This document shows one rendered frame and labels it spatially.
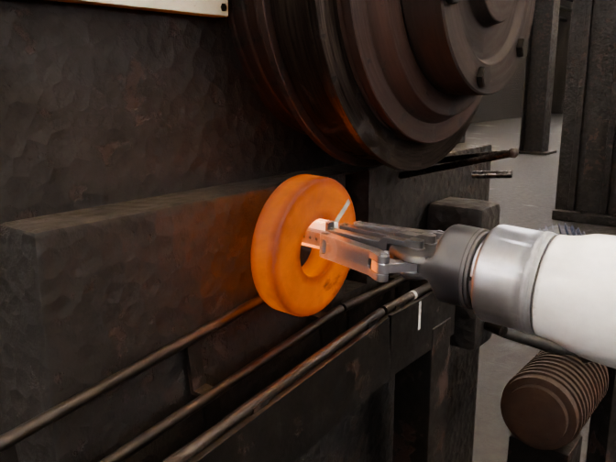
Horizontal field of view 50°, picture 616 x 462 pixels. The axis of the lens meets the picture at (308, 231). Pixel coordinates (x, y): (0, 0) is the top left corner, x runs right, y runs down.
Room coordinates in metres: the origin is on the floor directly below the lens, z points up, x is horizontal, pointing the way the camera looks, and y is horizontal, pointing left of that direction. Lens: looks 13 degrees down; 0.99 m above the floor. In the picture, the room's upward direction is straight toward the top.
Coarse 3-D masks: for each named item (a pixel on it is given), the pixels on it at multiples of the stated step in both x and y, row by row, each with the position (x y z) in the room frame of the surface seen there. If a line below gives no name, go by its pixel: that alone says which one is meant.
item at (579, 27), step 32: (576, 0) 4.74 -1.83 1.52; (608, 0) 4.61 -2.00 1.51; (576, 32) 4.73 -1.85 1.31; (608, 32) 4.60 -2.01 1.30; (576, 64) 4.72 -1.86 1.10; (608, 64) 4.59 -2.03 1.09; (576, 96) 4.71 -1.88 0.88; (608, 96) 4.58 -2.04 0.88; (576, 128) 4.67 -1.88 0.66; (608, 128) 4.54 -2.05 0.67; (576, 160) 4.65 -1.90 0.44; (608, 160) 4.52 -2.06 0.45; (576, 192) 4.66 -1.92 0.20; (608, 192) 4.52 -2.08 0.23; (608, 224) 4.47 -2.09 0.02
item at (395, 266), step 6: (390, 258) 0.59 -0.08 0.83; (372, 264) 0.58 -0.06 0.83; (378, 264) 0.57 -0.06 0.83; (384, 264) 0.57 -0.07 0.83; (390, 264) 0.58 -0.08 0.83; (396, 264) 0.58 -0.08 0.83; (402, 264) 0.58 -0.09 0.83; (408, 264) 0.58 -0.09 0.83; (414, 264) 0.58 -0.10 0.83; (378, 270) 0.57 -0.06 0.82; (384, 270) 0.57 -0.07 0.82; (390, 270) 0.58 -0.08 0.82; (396, 270) 0.58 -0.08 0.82; (402, 270) 0.58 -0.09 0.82; (408, 270) 0.58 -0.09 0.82; (414, 270) 0.58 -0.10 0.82
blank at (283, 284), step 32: (288, 192) 0.66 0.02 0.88; (320, 192) 0.69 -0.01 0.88; (256, 224) 0.65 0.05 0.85; (288, 224) 0.65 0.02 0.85; (352, 224) 0.74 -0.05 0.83; (256, 256) 0.64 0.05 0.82; (288, 256) 0.65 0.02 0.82; (256, 288) 0.66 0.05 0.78; (288, 288) 0.65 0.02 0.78; (320, 288) 0.70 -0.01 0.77
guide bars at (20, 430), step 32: (384, 288) 0.90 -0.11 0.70; (224, 320) 0.67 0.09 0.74; (320, 320) 0.78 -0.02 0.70; (352, 320) 0.85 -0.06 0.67; (160, 352) 0.60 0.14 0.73; (192, 352) 0.64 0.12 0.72; (96, 384) 0.55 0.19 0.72; (192, 384) 0.64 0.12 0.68; (224, 384) 0.64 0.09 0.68; (0, 448) 0.47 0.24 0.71; (128, 448) 0.54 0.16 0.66
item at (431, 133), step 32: (352, 0) 0.68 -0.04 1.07; (384, 0) 0.70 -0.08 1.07; (352, 32) 0.69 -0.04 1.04; (384, 32) 0.71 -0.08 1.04; (352, 64) 0.71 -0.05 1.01; (384, 64) 0.72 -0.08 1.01; (416, 64) 0.75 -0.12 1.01; (384, 96) 0.73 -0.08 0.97; (416, 96) 0.75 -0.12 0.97; (448, 96) 0.81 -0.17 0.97; (480, 96) 0.94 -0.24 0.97; (416, 128) 0.79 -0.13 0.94; (448, 128) 0.86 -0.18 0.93
